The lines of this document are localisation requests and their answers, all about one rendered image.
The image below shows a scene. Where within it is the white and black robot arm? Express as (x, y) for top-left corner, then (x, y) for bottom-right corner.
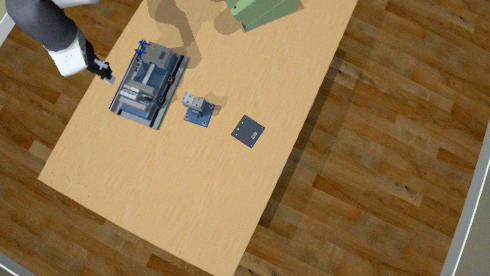
(5, 0), (100, 77)

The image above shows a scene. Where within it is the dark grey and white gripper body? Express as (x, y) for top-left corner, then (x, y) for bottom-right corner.
(86, 39), (100, 67)

